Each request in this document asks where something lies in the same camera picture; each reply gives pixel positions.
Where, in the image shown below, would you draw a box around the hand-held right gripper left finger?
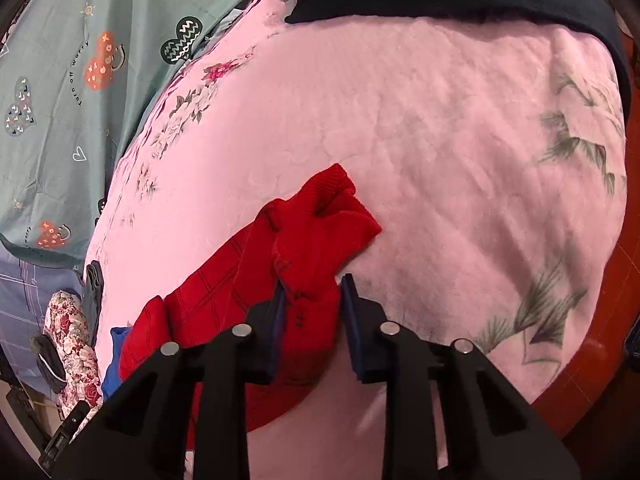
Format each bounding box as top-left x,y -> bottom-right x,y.
52,290 -> 288,480

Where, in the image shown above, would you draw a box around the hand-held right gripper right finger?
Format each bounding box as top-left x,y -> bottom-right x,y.
340,274 -> 583,480

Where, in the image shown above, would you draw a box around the blue and red pants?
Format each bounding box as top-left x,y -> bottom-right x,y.
102,162 -> 385,433

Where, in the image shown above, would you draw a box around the red floral quilt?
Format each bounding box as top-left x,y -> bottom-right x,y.
42,290 -> 106,418

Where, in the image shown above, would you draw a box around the grey folded garment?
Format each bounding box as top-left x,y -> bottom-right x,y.
82,260 -> 105,333

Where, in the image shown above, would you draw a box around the purple plaid pillow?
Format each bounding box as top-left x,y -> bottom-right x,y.
0,240 -> 88,396

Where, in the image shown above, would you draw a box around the pink floral bedsheet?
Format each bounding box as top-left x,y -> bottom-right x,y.
82,0 -> 628,480

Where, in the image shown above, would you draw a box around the teal heart-print pillow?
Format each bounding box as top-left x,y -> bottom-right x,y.
0,0 -> 271,261

